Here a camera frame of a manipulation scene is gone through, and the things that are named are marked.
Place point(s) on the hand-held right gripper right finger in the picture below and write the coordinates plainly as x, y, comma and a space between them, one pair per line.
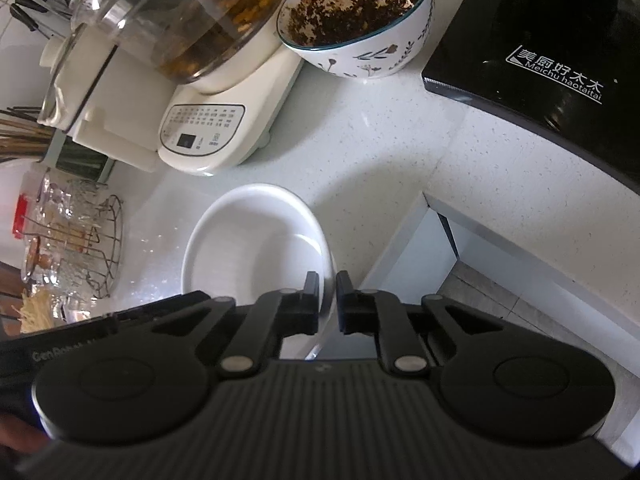
345, 310

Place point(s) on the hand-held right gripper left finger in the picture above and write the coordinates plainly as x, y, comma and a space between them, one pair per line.
311, 310

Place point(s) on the white bowl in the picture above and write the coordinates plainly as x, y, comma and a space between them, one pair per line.
240, 250

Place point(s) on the person's left hand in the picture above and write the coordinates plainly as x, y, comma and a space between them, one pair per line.
20, 440

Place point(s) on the bundle of dried noodles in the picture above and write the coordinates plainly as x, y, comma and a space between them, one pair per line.
37, 310

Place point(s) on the white kettle base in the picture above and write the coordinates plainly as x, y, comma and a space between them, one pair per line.
225, 120

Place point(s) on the bundle of chopsticks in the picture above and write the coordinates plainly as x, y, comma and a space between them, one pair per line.
22, 135

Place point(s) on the flower-print bowl with flakes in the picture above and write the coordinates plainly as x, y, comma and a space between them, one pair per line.
350, 10

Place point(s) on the glass kettle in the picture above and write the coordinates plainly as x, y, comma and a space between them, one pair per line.
190, 15

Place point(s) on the black induction cooktop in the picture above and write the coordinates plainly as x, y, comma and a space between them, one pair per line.
550, 35

